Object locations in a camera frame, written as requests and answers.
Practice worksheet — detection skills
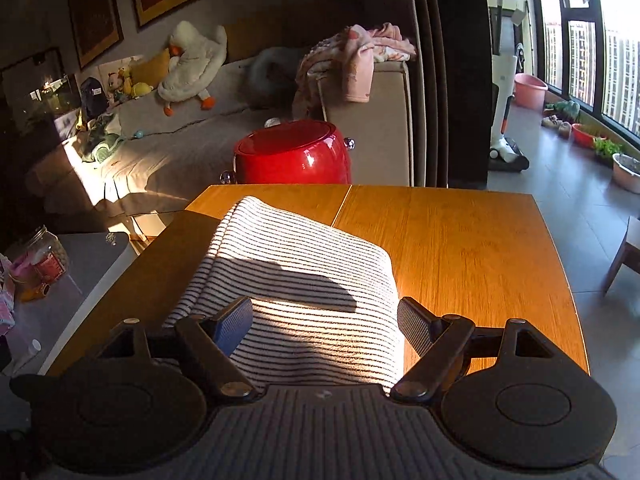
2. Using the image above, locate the dark cabinet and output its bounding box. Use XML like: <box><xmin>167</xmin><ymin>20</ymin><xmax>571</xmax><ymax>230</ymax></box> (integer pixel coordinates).
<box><xmin>0</xmin><ymin>47</ymin><xmax>81</xmax><ymax>128</ymax></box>

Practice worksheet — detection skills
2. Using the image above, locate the white upright vacuum cleaner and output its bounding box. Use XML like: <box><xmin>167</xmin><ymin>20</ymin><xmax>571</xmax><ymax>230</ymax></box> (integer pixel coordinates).
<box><xmin>487</xmin><ymin>0</ymin><xmax>530</xmax><ymax>171</ymax></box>

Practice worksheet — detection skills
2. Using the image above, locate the white goose plush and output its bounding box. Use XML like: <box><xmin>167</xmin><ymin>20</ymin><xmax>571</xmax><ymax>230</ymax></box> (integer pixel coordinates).
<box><xmin>157</xmin><ymin>20</ymin><xmax>228</xmax><ymax>117</ymax></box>

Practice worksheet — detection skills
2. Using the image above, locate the green blanket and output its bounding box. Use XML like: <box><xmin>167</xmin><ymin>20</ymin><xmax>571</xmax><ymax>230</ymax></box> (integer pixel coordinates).
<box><xmin>80</xmin><ymin>115</ymin><xmax>126</xmax><ymax>163</ymax></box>

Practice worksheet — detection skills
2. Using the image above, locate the beige sofa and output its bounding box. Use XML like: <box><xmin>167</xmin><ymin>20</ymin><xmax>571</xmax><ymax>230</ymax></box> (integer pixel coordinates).
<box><xmin>30</xmin><ymin>0</ymin><xmax>413</xmax><ymax>211</ymax></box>

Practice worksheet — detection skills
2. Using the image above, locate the glass jar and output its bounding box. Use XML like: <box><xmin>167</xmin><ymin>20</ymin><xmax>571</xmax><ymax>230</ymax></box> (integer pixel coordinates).
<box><xmin>22</xmin><ymin>225</ymin><xmax>68</xmax><ymax>282</ymax></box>

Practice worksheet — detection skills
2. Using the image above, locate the pink doll toy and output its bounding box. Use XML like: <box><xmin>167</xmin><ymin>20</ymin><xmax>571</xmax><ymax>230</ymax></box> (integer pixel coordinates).
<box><xmin>107</xmin><ymin>67</ymin><xmax>132</xmax><ymax>103</ymax></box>

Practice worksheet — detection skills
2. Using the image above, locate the grey neck pillow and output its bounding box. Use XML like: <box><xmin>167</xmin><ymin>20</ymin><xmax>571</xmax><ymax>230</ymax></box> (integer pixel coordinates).
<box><xmin>240</xmin><ymin>46</ymin><xmax>313</xmax><ymax>110</ymax></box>

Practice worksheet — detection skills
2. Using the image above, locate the pink basin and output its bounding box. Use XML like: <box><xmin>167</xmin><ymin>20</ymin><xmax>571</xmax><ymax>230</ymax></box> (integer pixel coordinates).
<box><xmin>514</xmin><ymin>73</ymin><xmax>548</xmax><ymax>110</ymax></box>

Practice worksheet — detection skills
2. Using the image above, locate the brown curtain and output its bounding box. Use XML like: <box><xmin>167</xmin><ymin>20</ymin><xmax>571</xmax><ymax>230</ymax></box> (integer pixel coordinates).
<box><xmin>407</xmin><ymin>0</ymin><xmax>489</xmax><ymax>188</ymax></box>

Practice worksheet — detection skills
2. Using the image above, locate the pink packet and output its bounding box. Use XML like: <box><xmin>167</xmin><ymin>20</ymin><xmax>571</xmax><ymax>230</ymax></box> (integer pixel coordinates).
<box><xmin>0</xmin><ymin>255</ymin><xmax>21</xmax><ymax>333</ymax></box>

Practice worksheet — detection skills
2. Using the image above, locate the mustard sofa back cushion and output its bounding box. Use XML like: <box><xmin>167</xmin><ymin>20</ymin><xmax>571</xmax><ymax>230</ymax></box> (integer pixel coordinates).
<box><xmin>224</xmin><ymin>16</ymin><xmax>286</xmax><ymax>62</ymax></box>

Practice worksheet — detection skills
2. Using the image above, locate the dark backpack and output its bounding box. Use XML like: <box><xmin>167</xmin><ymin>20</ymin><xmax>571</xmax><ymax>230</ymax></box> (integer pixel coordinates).
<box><xmin>79</xmin><ymin>76</ymin><xmax>110</xmax><ymax>118</ymax></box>

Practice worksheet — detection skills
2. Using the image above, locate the black window frame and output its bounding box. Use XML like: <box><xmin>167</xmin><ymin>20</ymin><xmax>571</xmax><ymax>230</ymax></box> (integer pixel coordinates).
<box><xmin>530</xmin><ymin>0</ymin><xmax>640</xmax><ymax>148</ymax></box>

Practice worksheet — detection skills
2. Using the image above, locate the wooden chair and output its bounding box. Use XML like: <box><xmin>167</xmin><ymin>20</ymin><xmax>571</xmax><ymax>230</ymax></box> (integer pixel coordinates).
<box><xmin>602</xmin><ymin>217</ymin><xmax>640</xmax><ymax>294</ymax></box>

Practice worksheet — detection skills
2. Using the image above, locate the small green potted plant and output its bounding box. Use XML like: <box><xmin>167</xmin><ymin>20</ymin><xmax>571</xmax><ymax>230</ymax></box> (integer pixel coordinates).
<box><xmin>593</xmin><ymin>137</ymin><xmax>621</xmax><ymax>167</ymax></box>

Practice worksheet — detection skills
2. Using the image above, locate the white side table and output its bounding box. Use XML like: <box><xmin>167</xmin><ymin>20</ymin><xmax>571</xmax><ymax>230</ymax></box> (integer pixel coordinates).
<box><xmin>0</xmin><ymin>232</ymin><xmax>138</xmax><ymax>376</ymax></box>

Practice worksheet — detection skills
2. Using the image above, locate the red basin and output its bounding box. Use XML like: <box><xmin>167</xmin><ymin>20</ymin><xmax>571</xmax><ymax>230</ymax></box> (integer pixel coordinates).
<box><xmin>571</xmin><ymin>123</ymin><xmax>608</xmax><ymax>148</ymax></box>

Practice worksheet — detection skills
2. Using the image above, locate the small yellow pillow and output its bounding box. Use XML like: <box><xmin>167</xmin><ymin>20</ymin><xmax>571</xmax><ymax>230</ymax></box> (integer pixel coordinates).
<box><xmin>131</xmin><ymin>50</ymin><xmax>172</xmax><ymax>86</ymax></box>

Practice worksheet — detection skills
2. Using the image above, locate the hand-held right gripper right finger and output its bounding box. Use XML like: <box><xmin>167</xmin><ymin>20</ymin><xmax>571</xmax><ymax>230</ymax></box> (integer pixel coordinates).
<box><xmin>389</xmin><ymin>296</ymin><xmax>553</xmax><ymax>402</ymax></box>

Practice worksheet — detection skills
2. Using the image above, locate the pink blanket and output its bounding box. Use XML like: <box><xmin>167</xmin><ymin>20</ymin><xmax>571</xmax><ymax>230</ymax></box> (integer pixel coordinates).
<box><xmin>292</xmin><ymin>22</ymin><xmax>417</xmax><ymax>118</ymax></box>

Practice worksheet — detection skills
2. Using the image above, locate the red round stool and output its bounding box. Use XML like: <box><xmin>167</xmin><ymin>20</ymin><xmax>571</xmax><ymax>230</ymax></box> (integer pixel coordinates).
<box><xmin>220</xmin><ymin>120</ymin><xmax>357</xmax><ymax>186</ymax></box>

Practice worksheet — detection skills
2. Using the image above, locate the striped knit sweater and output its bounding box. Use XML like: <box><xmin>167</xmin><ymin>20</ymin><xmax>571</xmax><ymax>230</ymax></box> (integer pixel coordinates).
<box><xmin>162</xmin><ymin>196</ymin><xmax>406</xmax><ymax>396</ymax></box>

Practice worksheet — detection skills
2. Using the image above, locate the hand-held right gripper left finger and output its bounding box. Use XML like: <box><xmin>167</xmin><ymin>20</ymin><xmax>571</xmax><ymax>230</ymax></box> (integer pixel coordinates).
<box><xmin>95</xmin><ymin>296</ymin><xmax>256</xmax><ymax>402</ymax></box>

